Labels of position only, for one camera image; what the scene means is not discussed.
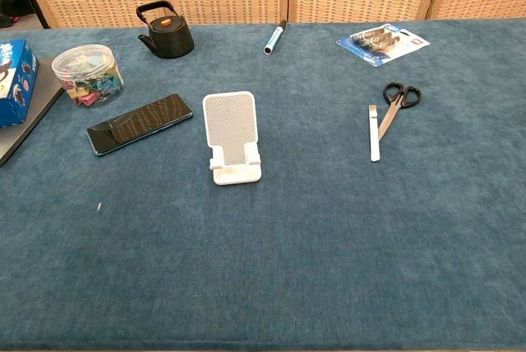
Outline clear jar of coloured clips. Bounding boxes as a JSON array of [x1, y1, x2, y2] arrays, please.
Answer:
[[51, 44, 125, 109]]

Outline binder clip blister pack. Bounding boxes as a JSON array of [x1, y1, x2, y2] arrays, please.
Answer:
[[335, 22, 431, 68]]

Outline white phone stand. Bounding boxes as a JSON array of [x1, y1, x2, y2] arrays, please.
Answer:
[[201, 90, 263, 187]]

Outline white plastic scissor sheath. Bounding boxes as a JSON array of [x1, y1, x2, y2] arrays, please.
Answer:
[[368, 104, 381, 163]]

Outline black cast iron teapot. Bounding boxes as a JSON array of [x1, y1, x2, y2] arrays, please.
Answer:
[[136, 0, 195, 59]]

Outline green white marker pen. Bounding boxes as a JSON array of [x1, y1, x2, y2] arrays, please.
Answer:
[[262, 19, 288, 56]]

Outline blue table cloth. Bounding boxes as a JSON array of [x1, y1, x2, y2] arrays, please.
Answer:
[[0, 17, 526, 351]]

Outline blue cookie box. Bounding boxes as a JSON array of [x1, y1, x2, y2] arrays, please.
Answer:
[[0, 39, 40, 128]]

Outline grey closed laptop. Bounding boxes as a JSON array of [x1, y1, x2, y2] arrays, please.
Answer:
[[0, 58, 66, 166]]

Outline black handled scissors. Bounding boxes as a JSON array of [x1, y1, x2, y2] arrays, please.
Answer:
[[376, 81, 423, 141]]

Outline black smartphone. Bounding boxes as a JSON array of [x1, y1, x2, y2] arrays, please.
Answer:
[[85, 93, 194, 157]]

